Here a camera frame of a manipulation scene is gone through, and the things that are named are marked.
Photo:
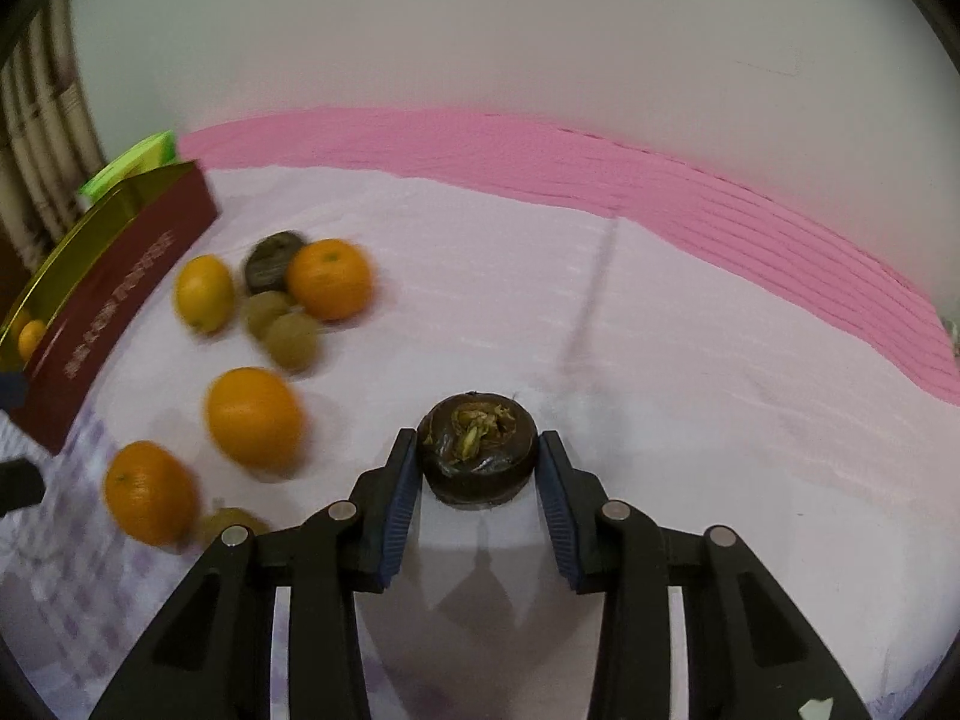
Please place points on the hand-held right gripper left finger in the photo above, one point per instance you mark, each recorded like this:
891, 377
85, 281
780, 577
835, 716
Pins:
397, 510

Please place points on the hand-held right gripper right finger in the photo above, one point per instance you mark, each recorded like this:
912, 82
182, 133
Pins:
559, 510

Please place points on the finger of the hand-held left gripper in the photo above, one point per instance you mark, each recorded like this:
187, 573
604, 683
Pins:
9, 391
19, 487

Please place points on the orange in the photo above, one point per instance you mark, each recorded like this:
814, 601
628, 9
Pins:
330, 279
253, 418
204, 294
31, 339
148, 493

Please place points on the dark brown mangosteen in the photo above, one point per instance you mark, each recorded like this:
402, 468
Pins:
457, 480
268, 259

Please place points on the gold tin box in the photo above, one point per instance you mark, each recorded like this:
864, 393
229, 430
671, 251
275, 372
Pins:
112, 300

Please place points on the brown green kiwi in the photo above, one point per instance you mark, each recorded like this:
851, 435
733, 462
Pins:
225, 521
261, 311
294, 343

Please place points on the white purple checkered sheet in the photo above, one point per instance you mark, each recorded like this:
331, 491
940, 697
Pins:
675, 427

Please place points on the green cardboard box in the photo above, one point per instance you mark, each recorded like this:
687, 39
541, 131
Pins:
131, 161

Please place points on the pink blanket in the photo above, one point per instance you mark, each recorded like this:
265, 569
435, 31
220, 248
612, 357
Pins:
525, 157

